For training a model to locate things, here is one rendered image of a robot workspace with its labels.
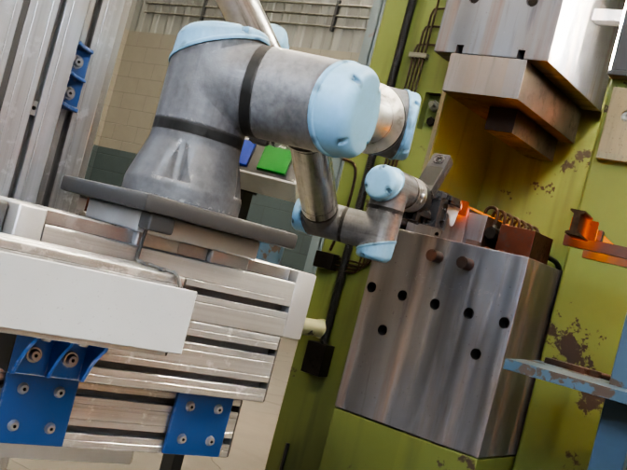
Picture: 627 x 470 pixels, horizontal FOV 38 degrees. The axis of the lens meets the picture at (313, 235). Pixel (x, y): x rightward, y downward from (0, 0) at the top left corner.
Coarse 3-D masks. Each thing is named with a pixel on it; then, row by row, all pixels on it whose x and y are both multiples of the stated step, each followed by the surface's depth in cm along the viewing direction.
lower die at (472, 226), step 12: (468, 216) 215; (480, 216) 213; (408, 228) 223; (420, 228) 221; (432, 228) 219; (456, 228) 216; (468, 228) 214; (480, 228) 213; (456, 240) 215; (480, 240) 212
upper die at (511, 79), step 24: (456, 72) 223; (480, 72) 219; (504, 72) 216; (528, 72) 215; (456, 96) 227; (480, 96) 220; (504, 96) 215; (528, 96) 218; (552, 96) 229; (552, 120) 232; (576, 120) 245
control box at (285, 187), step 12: (252, 156) 230; (240, 168) 227; (252, 168) 227; (288, 168) 227; (240, 180) 230; (252, 180) 229; (264, 180) 227; (276, 180) 226; (288, 180) 225; (264, 192) 232; (276, 192) 230; (288, 192) 228
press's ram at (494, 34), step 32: (448, 0) 227; (480, 0) 223; (512, 0) 218; (544, 0) 213; (576, 0) 217; (608, 0) 234; (448, 32) 226; (480, 32) 221; (512, 32) 216; (544, 32) 212; (576, 32) 220; (608, 32) 238; (544, 64) 214; (576, 64) 224; (608, 64) 243; (576, 96) 235
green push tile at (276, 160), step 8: (264, 152) 229; (272, 152) 229; (280, 152) 229; (288, 152) 229; (264, 160) 228; (272, 160) 228; (280, 160) 228; (288, 160) 228; (264, 168) 226; (272, 168) 226; (280, 168) 226
